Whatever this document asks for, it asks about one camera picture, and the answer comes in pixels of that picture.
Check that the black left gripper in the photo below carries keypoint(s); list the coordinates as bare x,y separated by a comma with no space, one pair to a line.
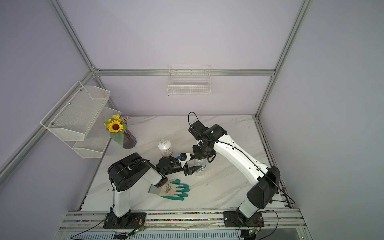
191,170

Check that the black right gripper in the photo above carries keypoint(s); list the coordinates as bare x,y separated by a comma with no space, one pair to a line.
199,156

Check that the clear small water bottle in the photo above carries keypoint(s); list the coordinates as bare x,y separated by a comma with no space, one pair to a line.
202,164

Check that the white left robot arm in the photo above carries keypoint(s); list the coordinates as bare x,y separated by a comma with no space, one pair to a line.
125,173

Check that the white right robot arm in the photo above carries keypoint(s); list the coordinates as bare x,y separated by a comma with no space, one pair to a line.
265,180

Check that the white label tea bottle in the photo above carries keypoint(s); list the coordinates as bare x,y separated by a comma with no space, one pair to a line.
165,147

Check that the green white work glove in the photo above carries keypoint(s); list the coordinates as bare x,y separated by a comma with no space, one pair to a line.
171,190

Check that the dark glass flower vase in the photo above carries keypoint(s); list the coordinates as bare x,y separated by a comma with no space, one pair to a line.
129,141

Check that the artificial sunflower bouquet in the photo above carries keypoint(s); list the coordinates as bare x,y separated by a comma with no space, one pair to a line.
117,128

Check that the white mesh lower shelf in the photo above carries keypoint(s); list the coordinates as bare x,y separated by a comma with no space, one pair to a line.
97,139

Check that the white mesh shelf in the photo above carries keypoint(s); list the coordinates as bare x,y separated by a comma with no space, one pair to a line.
97,139
72,118

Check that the white mesh upper shelf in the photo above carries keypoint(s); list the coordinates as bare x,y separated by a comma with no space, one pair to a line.
72,118

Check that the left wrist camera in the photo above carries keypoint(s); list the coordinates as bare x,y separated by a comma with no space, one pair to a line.
183,158

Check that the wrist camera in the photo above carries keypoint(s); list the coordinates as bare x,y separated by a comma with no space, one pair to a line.
197,129
183,158

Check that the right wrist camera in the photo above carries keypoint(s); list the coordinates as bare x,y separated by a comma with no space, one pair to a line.
197,129

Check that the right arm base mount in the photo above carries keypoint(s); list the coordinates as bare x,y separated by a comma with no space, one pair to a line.
237,219

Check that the white wire wall basket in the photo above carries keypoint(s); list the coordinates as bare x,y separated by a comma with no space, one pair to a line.
189,80

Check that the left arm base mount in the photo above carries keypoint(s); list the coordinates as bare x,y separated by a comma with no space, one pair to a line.
128,221

